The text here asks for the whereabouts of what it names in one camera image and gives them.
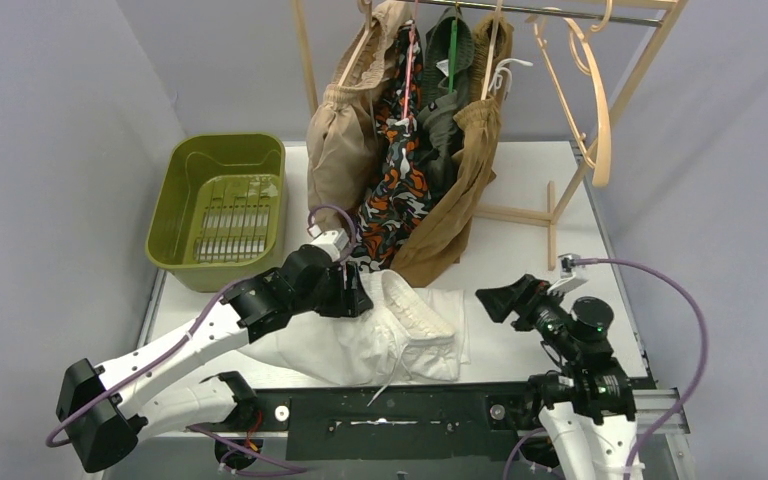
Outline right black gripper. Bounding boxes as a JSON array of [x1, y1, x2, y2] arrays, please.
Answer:
[[477, 272, 582, 358]]

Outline white shorts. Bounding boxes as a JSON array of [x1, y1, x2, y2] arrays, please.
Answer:
[[241, 270, 469, 391]]

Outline camouflage patterned shorts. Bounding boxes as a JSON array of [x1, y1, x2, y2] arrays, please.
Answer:
[[352, 20, 432, 272]]

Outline wooden hanger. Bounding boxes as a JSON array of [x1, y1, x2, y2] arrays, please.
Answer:
[[524, 0, 616, 189]]

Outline olive green plastic basket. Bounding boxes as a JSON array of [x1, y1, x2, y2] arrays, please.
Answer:
[[145, 132, 288, 293]]

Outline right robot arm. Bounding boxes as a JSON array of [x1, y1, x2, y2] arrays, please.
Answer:
[[476, 273, 645, 479]]

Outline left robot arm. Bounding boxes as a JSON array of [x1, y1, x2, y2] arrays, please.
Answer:
[[46, 244, 373, 473]]

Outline brown shorts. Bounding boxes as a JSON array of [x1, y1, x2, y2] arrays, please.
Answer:
[[390, 13, 514, 287]]

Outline beige shorts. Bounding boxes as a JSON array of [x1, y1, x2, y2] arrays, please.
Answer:
[[306, 1, 410, 231]]

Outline pink hanger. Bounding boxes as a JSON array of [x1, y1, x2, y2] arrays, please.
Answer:
[[402, 0, 420, 120]]

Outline dark green shorts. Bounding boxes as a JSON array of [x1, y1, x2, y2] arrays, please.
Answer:
[[417, 7, 475, 201]]

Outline white plastic hanger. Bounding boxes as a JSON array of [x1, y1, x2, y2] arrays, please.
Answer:
[[487, 58, 533, 99]]

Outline green hanger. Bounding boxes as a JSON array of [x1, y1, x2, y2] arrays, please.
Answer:
[[447, 17, 458, 93]]

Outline wooden clothes rack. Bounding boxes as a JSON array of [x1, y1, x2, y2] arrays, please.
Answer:
[[289, 0, 687, 273]]

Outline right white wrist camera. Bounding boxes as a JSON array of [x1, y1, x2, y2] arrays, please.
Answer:
[[547, 254, 588, 296]]

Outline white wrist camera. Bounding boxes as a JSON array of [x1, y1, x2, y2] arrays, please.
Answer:
[[547, 254, 588, 296], [307, 224, 350, 262]]

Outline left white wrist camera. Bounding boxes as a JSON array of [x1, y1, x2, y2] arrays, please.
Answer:
[[307, 224, 350, 262]]

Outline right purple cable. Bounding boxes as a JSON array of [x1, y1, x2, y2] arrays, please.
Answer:
[[572, 256, 710, 480]]

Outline purple cable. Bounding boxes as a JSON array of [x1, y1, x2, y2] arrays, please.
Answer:
[[44, 203, 359, 449], [572, 256, 710, 480]]

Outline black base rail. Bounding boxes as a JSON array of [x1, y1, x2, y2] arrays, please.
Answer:
[[102, 380, 690, 480]]

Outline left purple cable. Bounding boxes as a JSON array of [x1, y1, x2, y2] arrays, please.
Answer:
[[44, 203, 359, 449]]

